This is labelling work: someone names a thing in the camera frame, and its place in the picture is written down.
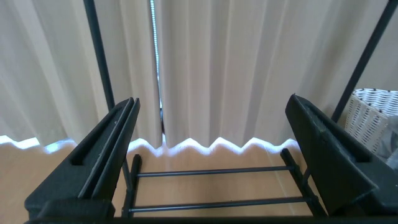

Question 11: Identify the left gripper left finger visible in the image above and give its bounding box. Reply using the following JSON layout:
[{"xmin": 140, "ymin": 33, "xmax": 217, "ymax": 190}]
[{"xmin": 24, "ymin": 96, "xmax": 141, "ymax": 219}]

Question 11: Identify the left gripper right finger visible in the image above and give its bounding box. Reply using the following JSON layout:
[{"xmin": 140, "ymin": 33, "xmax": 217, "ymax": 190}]
[{"xmin": 285, "ymin": 93, "xmax": 398, "ymax": 216}]

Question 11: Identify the white laundry basket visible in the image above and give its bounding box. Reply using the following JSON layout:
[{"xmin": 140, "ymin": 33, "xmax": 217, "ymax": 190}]
[{"xmin": 343, "ymin": 88, "xmax": 398, "ymax": 156}]

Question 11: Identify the black clothes rack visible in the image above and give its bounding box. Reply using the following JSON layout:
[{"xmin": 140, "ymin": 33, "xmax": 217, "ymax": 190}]
[{"xmin": 83, "ymin": 0, "xmax": 398, "ymax": 218}]

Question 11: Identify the beige curtain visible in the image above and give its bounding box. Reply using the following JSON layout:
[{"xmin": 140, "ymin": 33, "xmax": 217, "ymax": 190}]
[{"xmin": 0, "ymin": 0, "xmax": 398, "ymax": 149}]

